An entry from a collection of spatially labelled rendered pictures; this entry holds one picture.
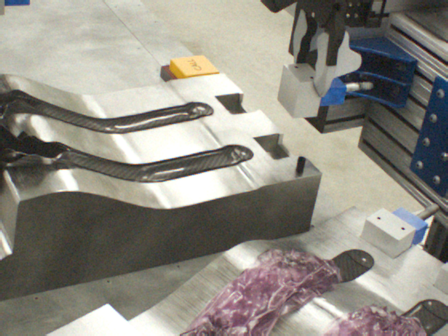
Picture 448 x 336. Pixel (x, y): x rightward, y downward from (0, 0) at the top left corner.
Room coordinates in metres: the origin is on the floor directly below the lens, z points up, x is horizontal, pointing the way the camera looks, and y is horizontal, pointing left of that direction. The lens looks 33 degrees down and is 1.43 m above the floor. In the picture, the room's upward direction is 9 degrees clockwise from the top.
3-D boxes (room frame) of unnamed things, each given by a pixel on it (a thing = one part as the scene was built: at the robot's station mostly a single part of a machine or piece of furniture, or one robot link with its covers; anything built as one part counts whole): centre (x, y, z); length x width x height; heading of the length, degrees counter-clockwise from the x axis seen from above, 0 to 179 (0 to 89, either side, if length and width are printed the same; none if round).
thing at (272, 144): (0.88, -0.06, 0.87); 0.05 x 0.05 x 0.04; 32
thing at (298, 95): (0.98, -0.13, 0.93); 0.13 x 0.05 x 0.05; 117
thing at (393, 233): (0.80, -0.23, 0.86); 0.13 x 0.05 x 0.05; 139
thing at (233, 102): (0.97, -0.01, 0.87); 0.05 x 0.05 x 0.04; 32
